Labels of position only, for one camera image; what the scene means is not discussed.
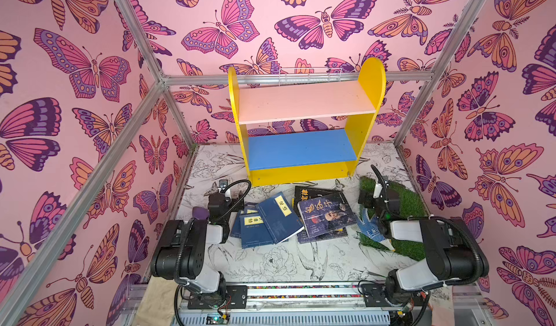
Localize blue book yellow label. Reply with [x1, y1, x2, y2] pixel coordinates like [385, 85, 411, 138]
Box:
[257, 192, 304, 244]

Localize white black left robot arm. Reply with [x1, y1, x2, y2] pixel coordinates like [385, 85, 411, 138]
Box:
[150, 193, 233, 298]

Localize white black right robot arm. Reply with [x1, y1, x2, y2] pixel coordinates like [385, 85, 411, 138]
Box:
[359, 186, 489, 306]

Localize purple egg-shaped sponge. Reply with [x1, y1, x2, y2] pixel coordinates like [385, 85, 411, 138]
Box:
[192, 207, 210, 220]

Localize green artificial grass mat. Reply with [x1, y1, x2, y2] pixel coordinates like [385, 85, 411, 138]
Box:
[359, 176, 426, 261]

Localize purple portrait cover book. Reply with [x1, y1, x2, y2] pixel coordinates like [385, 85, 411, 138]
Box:
[298, 192, 358, 239]

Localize yellow bookshelf pink blue shelves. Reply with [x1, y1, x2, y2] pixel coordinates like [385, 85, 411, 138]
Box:
[228, 58, 387, 186]

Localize black book yellow title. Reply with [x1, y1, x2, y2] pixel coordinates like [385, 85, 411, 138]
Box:
[293, 186, 347, 215]

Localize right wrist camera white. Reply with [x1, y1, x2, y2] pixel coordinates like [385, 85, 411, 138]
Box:
[373, 184, 383, 199]

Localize black corrugated right cable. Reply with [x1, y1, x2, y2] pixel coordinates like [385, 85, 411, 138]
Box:
[371, 164, 484, 283]

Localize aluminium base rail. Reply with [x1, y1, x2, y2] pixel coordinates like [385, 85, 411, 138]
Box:
[125, 281, 483, 326]

